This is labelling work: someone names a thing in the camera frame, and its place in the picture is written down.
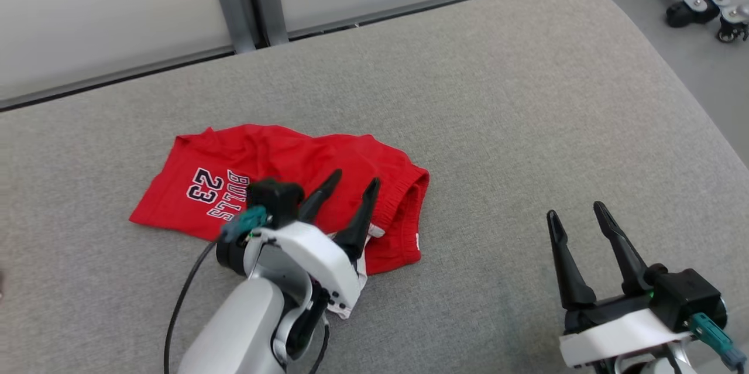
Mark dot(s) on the teal left camera connector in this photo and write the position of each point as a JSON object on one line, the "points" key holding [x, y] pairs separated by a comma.
{"points": [[246, 223]]}

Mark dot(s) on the teal camera connector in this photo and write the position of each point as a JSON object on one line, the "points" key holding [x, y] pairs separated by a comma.
{"points": [[246, 223], [717, 339]]}

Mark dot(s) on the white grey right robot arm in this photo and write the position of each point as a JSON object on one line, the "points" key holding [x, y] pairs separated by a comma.
{"points": [[649, 366]]}

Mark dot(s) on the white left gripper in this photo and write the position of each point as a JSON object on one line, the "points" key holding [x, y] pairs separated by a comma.
{"points": [[316, 257]]}

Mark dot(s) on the teal right camera connector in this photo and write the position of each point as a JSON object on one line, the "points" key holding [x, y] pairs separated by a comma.
{"points": [[717, 339]]}

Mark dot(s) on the red basketball shorts white stripe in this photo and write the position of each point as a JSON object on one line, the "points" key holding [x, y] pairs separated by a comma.
{"points": [[281, 157]]}

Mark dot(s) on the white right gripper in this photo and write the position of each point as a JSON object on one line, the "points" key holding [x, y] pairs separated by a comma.
{"points": [[620, 333]]}

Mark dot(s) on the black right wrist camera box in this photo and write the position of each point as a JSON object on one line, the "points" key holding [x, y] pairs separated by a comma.
{"points": [[684, 298]]}

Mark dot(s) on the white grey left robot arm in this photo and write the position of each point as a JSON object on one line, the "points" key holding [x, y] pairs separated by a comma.
{"points": [[240, 327]]}

